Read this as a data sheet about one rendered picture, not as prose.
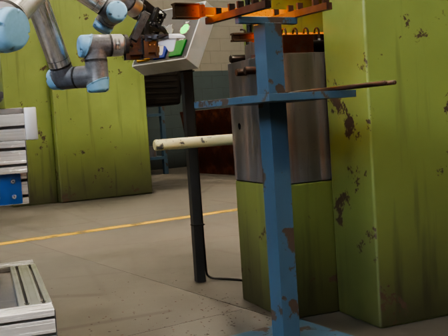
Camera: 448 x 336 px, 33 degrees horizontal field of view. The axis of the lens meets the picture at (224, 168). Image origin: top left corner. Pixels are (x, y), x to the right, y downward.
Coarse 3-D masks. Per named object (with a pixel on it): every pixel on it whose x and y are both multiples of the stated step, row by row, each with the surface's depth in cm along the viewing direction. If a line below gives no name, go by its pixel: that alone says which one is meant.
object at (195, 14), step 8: (176, 8) 216; (184, 8) 217; (192, 8) 219; (200, 8) 219; (208, 8) 221; (224, 8) 224; (176, 16) 215; (184, 16) 217; (192, 16) 219; (200, 16) 219; (208, 16) 224; (256, 16) 231; (264, 16) 232
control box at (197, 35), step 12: (168, 12) 326; (168, 24) 322; (180, 24) 316; (192, 24) 310; (204, 24) 311; (192, 36) 307; (204, 36) 311; (192, 48) 306; (204, 48) 311; (156, 60) 316; (168, 60) 310; (180, 60) 306; (192, 60) 306; (144, 72) 328; (156, 72) 324; (168, 72) 320
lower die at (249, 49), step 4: (316, 36) 275; (320, 36) 276; (252, 44) 279; (248, 48) 283; (252, 48) 280; (320, 48) 276; (324, 48) 277; (248, 52) 283; (252, 52) 280; (248, 56) 284
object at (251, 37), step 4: (312, 32) 282; (316, 32) 282; (320, 32) 283; (232, 36) 270; (236, 36) 271; (240, 36) 271; (244, 36) 272; (248, 36) 272; (252, 36) 273; (232, 40) 270; (236, 40) 270; (240, 40) 270; (244, 40) 271; (248, 40) 272; (252, 40) 272
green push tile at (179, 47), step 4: (180, 40) 310; (184, 40) 308; (176, 44) 310; (180, 44) 308; (184, 44) 307; (176, 48) 309; (180, 48) 307; (184, 48) 307; (172, 52) 310; (176, 52) 308; (180, 52) 306; (172, 56) 309; (176, 56) 308
